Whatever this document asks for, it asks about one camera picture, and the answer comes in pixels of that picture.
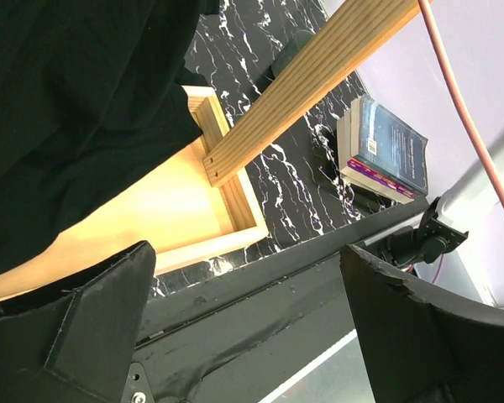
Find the black t-shirt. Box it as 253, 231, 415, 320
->
0, 1, 220, 275

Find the wooden clothes rack frame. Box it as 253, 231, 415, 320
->
0, 1, 420, 301

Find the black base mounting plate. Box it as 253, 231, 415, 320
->
130, 199, 427, 402

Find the pink wire hanger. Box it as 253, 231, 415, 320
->
418, 0, 504, 210

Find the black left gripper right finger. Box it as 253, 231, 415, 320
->
340, 245, 504, 402

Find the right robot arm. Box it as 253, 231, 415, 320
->
379, 131, 504, 267

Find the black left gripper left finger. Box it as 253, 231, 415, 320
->
0, 241, 155, 402

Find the blue paperback book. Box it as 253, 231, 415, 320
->
337, 94, 428, 204

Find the dark green round cup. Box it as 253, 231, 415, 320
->
270, 29, 314, 78

